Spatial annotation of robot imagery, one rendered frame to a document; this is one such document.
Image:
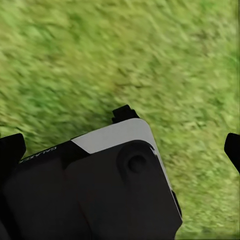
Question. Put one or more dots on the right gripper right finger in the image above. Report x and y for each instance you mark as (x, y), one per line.
(232, 149)

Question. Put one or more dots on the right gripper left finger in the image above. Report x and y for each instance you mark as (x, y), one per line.
(12, 149)

